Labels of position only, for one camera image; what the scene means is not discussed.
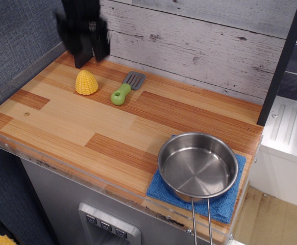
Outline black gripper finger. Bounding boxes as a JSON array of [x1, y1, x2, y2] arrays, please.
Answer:
[[90, 33, 110, 61], [61, 29, 83, 55]]

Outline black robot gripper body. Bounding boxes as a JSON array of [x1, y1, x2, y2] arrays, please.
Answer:
[[53, 0, 111, 44]]

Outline yellow corn cone toy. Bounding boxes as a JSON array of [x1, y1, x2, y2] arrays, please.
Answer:
[[75, 70, 98, 95]]

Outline clear acrylic table edge guard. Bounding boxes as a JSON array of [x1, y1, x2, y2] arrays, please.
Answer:
[[0, 128, 234, 245]]

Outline stainless steel pot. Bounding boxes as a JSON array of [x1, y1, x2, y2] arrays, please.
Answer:
[[157, 131, 239, 245]]

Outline silver button control panel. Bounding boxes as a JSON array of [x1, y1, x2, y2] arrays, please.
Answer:
[[78, 202, 142, 244]]

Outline blue cloth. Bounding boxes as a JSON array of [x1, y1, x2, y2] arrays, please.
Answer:
[[146, 154, 246, 224]]

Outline yellow toy at bottom left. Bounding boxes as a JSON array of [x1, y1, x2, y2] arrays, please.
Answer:
[[0, 235, 16, 245]]

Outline white ridged side cabinet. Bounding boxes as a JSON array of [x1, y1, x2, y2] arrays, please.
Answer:
[[249, 96, 297, 205]]

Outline black left frame post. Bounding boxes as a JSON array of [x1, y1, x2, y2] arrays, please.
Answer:
[[74, 35, 93, 68]]

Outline black frame post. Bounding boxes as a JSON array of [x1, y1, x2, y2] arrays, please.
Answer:
[[257, 9, 297, 126], [74, 35, 93, 68]]

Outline green handled grey spatula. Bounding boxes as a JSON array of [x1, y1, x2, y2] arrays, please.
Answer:
[[110, 71, 146, 106]]

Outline black right frame post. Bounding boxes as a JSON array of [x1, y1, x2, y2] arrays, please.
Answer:
[[257, 9, 297, 126]]

